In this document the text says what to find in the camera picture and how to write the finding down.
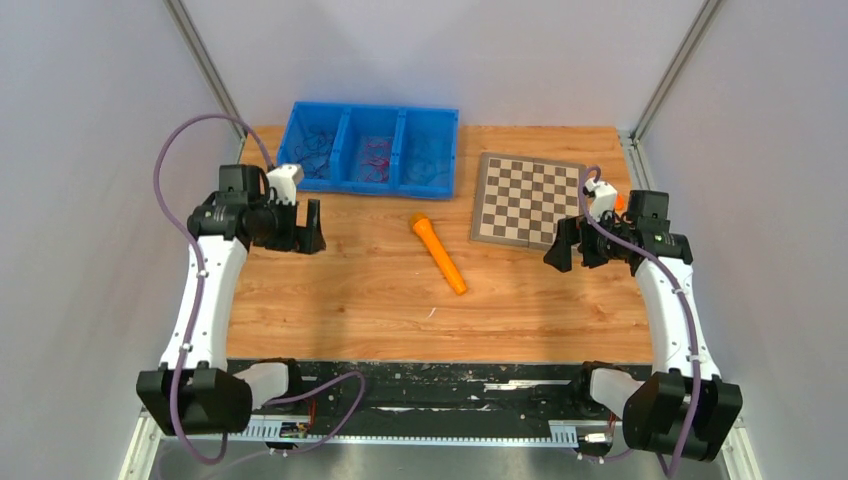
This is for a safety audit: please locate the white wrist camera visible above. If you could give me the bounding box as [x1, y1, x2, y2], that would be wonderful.
[584, 177, 619, 222]
[267, 164, 304, 206]

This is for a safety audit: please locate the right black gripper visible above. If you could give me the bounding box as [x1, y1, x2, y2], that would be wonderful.
[543, 208, 631, 273]

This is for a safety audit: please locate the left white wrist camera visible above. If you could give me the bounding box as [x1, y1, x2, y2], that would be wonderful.
[267, 164, 304, 206]

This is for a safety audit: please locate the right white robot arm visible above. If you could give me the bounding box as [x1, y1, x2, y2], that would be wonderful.
[544, 190, 743, 462]

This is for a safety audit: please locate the right aluminium frame post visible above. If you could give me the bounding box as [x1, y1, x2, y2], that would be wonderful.
[630, 0, 724, 144]

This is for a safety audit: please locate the blue three-compartment bin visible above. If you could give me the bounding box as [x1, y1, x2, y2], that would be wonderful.
[277, 101, 460, 200]

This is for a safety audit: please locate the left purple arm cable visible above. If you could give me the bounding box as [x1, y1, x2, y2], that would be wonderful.
[153, 113, 367, 466]

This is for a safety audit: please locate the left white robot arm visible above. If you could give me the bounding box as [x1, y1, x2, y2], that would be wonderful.
[136, 164, 326, 436]

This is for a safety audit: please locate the aluminium frame post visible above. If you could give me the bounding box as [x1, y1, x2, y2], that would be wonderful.
[630, 0, 724, 144]
[164, 0, 248, 140]

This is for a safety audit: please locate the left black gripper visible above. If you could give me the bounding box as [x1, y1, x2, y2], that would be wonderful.
[251, 195, 326, 254]

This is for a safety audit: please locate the wooden chessboard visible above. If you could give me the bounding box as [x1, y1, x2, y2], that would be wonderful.
[470, 152, 585, 251]

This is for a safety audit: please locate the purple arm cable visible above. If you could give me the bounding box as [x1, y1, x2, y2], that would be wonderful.
[153, 113, 367, 466]
[578, 165, 704, 480]

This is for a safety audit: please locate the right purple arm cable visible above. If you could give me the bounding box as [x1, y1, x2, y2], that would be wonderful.
[578, 165, 704, 480]

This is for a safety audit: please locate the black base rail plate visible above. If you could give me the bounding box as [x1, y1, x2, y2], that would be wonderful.
[261, 360, 618, 446]

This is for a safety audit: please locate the left aluminium frame post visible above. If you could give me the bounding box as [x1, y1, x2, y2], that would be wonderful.
[164, 0, 248, 140]

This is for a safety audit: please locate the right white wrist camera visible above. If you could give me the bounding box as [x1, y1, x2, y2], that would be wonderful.
[584, 177, 619, 222]

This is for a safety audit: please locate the red thin wire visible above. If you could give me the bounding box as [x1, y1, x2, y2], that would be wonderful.
[354, 135, 397, 187]

